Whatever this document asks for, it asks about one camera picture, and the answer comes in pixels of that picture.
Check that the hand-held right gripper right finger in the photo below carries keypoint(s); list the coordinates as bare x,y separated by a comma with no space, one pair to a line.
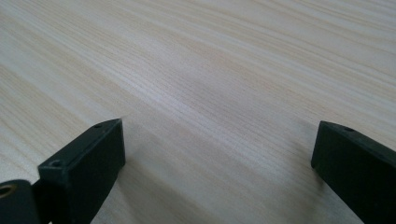
358,174

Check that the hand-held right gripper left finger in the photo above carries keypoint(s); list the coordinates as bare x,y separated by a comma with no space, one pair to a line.
84,168

